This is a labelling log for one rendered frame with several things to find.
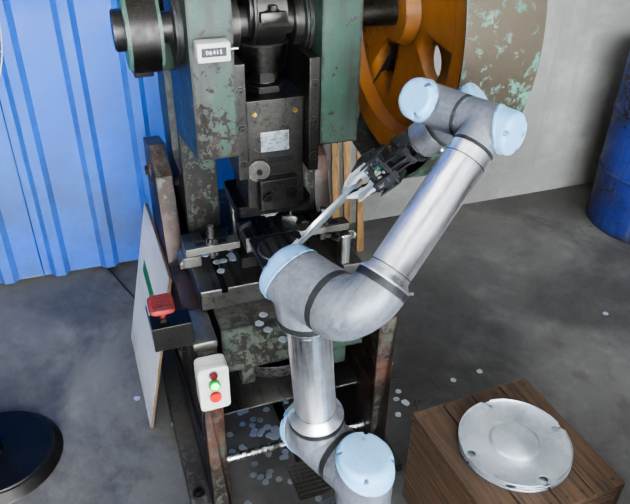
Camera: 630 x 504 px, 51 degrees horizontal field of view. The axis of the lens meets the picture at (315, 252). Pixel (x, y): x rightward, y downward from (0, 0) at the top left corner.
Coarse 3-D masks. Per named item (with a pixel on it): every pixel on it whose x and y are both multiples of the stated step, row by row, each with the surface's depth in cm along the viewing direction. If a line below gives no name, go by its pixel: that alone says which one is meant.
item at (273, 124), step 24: (264, 96) 157; (288, 96) 157; (264, 120) 158; (288, 120) 160; (264, 144) 161; (288, 144) 163; (264, 168) 163; (288, 168) 166; (240, 192) 174; (264, 192) 164; (288, 192) 166
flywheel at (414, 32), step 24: (408, 0) 156; (432, 0) 151; (456, 0) 135; (408, 24) 158; (432, 24) 153; (456, 24) 137; (384, 48) 181; (408, 48) 166; (432, 48) 160; (456, 48) 138; (360, 72) 191; (384, 72) 183; (408, 72) 168; (432, 72) 161; (456, 72) 140; (360, 96) 191; (384, 96) 184; (384, 120) 181; (408, 120) 173; (384, 144) 181
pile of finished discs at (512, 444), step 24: (480, 408) 183; (504, 408) 183; (528, 408) 183; (480, 432) 176; (504, 432) 175; (528, 432) 175; (552, 432) 176; (480, 456) 169; (504, 456) 169; (528, 456) 169; (552, 456) 169; (504, 480) 163; (528, 480) 163; (552, 480) 163
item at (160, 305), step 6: (162, 294) 159; (168, 294) 160; (150, 300) 157; (156, 300) 158; (162, 300) 157; (168, 300) 158; (150, 306) 156; (156, 306) 156; (162, 306) 156; (168, 306) 156; (174, 306) 156; (150, 312) 154; (156, 312) 154; (162, 312) 155; (168, 312) 155; (162, 318) 159
